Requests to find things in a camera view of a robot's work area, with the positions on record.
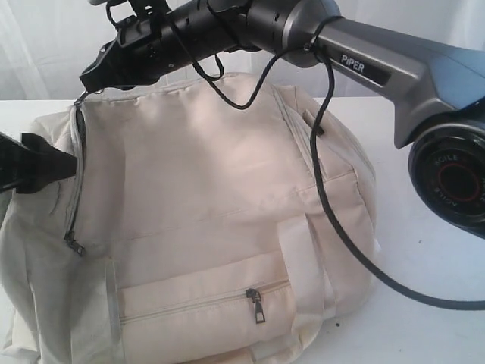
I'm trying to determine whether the cream duffel bag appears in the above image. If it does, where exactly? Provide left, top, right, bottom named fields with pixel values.
left=1, top=81, right=373, bottom=363

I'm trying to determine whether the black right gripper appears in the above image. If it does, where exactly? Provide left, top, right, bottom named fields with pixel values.
left=78, top=0, right=183, bottom=93

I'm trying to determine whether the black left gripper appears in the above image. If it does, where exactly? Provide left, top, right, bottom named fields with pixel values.
left=1, top=133, right=77, bottom=193

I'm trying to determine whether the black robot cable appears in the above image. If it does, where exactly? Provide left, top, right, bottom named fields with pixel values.
left=166, top=7, right=485, bottom=308

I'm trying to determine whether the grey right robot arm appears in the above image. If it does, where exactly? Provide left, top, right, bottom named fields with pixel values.
left=80, top=1, right=484, bottom=237

